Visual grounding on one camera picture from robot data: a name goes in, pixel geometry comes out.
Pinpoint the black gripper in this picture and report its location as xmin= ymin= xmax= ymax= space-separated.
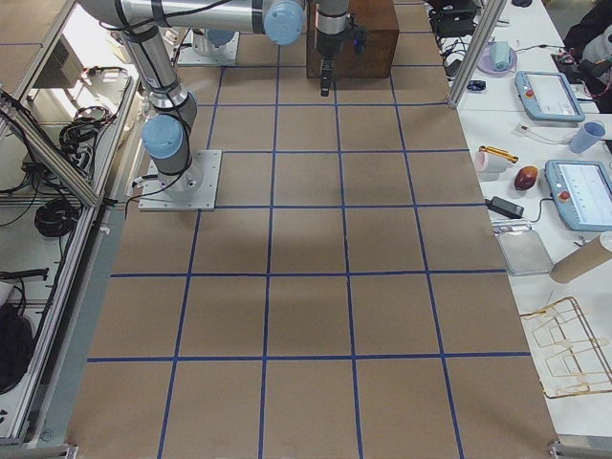
xmin=315 ymin=26 xmax=340 ymax=98

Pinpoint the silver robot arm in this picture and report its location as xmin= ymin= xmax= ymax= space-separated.
xmin=80 ymin=1 xmax=306 ymax=190
xmin=191 ymin=29 xmax=236 ymax=56

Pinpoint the dark wooden drawer cabinet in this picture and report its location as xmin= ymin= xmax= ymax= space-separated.
xmin=334 ymin=0 xmax=399 ymax=79

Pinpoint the black electronics box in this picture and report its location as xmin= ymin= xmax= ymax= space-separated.
xmin=427 ymin=9 xmax=477 ymax=38

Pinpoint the small black blue device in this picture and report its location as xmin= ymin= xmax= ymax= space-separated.
xmin=467 ymin=79 xmax=487 ymax=93

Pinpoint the purple plate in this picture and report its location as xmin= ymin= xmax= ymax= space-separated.
xmin=477 ymin=47 xmax=517 ymax=77

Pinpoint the teal cloth bundle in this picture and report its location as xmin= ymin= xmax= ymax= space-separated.
xmin=490 ymin=41 xmax=512 ymax=72

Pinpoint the pink white cup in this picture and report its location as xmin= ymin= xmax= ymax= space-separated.
xmin=473 ymin=151 xmax=513 ymax=174

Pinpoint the gold metal tool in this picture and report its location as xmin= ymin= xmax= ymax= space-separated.
xmin=479 ymin=145 xmax=519 ymax=164

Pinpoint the upper blue teach pendant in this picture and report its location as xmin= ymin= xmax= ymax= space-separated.
xmin=514 ymin=71 xmax=585 ymax=122

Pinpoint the blue teach pendant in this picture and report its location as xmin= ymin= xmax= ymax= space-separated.
xmin=514 ymin=71 xmax=585 ymax=122
xmin=544 ymin=160 xmax=611 ymax=232

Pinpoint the black power adapter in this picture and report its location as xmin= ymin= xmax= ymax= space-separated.
xmin=485 ymin=196 xmax=524 ymax=219

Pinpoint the red brown fruit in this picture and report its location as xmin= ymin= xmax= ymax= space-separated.
xmin=514 ymin=165 xmax=538 ymax=191

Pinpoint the light blue plastic cup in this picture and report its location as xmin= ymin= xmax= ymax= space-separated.
xmin=569 ymin=121 xmax=606 ymax=154

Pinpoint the lower blue teach pendant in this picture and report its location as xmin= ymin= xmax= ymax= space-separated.
xmin=544 ymin=160 xmax=611 ymax=232

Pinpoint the cardboard tube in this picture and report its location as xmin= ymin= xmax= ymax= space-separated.
xmin=550 ymin=231 xmax=611 ymax=283

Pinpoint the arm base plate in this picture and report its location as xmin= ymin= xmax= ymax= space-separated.
xmin=175 ymin=29 xmax=240 ymax=67
xmin=138 ymin=150 xmax=222 ymax=211

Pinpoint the aluminium frame post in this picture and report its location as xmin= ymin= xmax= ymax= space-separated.
xmin=448 ymin=0 xmax=506 ymax=108

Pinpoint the black cable coil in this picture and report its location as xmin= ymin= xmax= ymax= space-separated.
xmin=33 ymin=197 xmax=77 ymax=238

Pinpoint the gold wire rack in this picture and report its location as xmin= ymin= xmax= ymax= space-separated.
xmin=520 ymin=296 xmax=611 ymax=400

